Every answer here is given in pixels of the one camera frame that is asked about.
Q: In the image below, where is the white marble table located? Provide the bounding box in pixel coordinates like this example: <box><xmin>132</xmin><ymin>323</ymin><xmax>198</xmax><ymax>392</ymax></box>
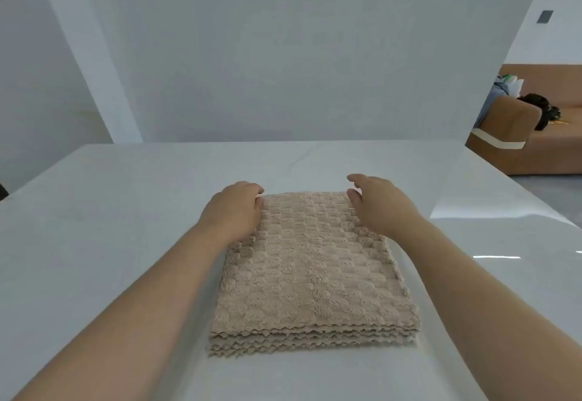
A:
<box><xmin>0</xmin><ymin>141</ymin><xmax>582</xmax><ymax>401</ymax></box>

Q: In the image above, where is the black bag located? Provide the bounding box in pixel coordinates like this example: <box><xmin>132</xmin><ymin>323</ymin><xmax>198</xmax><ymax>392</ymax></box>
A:
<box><xmin>516</xmin><ymin>93</ymin><xmax>563</xmax><ymax>132</ymax></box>

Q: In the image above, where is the blue grey clothing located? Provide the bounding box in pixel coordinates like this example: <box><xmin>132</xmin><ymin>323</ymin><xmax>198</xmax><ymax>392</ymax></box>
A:
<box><xmin>472</xmin><ymin>76</ymin><xmax>510</xmax><ymax>129</ymax></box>

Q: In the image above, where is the person's right forearm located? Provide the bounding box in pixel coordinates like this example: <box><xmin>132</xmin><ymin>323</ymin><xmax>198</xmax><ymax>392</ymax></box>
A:
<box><xmin>390</xmin><ymin>214</ymin><xmax>582</xmax><ymax>401</ymax></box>

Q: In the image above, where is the stack of cloths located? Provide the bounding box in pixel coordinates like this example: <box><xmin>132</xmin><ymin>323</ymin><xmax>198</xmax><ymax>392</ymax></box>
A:
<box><xmin>207</xmin><ymin>191</ymin><xmax>421</xmax><ymax>359</ymax></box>

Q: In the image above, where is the person's left hand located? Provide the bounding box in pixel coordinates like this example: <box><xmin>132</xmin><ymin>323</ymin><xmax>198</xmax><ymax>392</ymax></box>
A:
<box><xmin>198</xmin><ymin>181</ymin><xmax>266</xmax><ymax>246</ymax></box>

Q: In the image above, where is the brown sofa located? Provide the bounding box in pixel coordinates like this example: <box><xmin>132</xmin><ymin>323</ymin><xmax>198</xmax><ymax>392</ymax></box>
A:
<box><xmin>465</xmin><ymin>63</ymin><xmax>582</xmax><ymax>177</ymax></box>

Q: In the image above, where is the person's left forearm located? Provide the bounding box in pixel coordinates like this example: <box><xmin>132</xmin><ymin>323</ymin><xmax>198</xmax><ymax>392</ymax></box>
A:
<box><xmin>8</xmin><ymin>221</ymin><xmax>239</xmax><ymax>401</ymax></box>

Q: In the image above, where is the person's right hand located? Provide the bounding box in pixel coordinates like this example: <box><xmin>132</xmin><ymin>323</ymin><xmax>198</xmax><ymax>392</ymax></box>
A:
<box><xmin>347</xmin><ymin>173</ymin><xmax>426</xmax><ymax>239</ymax></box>

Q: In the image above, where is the white shopping bag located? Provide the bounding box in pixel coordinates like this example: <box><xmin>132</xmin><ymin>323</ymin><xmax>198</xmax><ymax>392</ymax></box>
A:
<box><xmin>498</xmin><ymin>74</ymin><xmax>524</xmax><ymax>97</ymax></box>

